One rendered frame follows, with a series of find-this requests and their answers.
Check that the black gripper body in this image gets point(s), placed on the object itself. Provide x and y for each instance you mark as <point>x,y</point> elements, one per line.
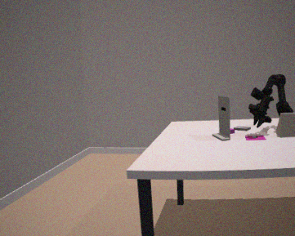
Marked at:
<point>261,110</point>

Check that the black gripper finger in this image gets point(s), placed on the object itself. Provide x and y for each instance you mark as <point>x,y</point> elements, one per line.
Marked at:
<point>256,117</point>
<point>261,121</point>

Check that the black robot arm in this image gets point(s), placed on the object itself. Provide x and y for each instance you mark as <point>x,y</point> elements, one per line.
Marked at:
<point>279,80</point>

